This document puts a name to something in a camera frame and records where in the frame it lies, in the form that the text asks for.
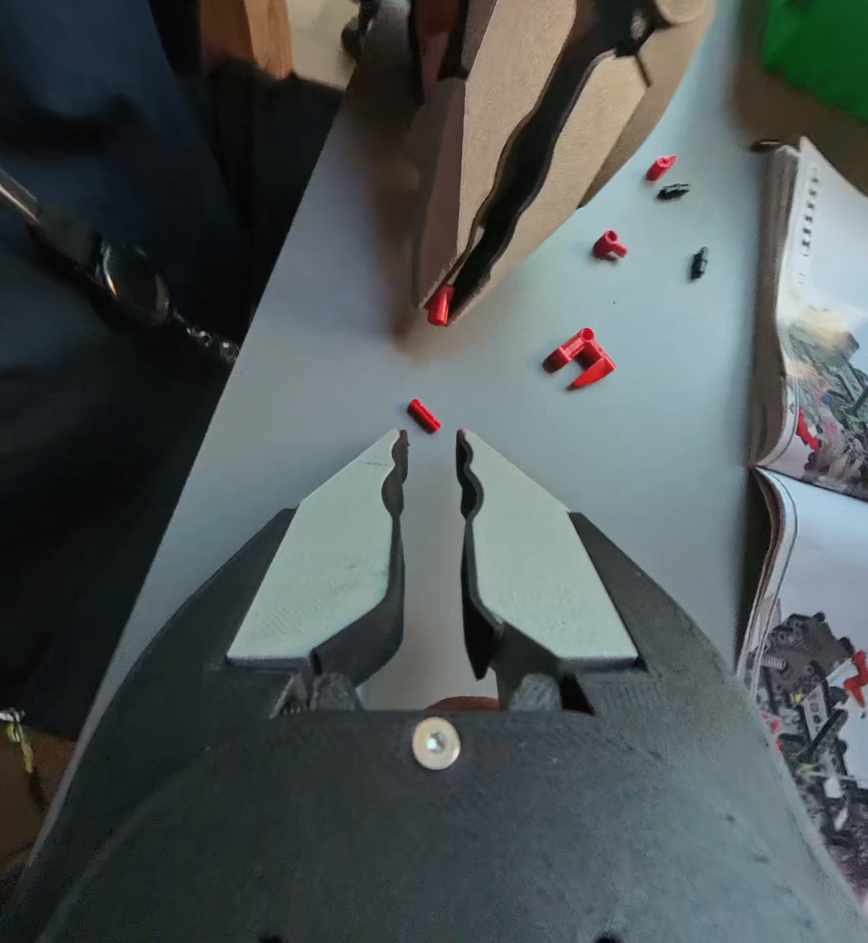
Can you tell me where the wooden post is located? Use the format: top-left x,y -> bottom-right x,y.
201,0 -> 295,81

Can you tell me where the person's dark navy clothing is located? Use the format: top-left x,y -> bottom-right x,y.
0,0 -> 243,726

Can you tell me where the black lanyard strap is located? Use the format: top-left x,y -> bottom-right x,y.
0,125 -> 111,274

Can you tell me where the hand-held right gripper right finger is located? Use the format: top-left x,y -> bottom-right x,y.
454,429 -> 641,710

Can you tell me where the green plastic bin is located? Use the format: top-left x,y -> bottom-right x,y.
758,0 -> 868,148

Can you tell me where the lego instruction booklet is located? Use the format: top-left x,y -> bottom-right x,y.
736,136 -> 868,943

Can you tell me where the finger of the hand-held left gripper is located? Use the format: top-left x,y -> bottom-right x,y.
412,0 -> 581,314
452,53 -> 657,319

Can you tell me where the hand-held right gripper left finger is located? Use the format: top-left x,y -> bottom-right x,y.
225,429 -> 411,690

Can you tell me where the black badge reel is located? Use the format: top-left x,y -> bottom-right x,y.
91,243 -> 239,362

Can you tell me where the red lego claw assembly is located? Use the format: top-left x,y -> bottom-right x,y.
543,328 -> 617,390

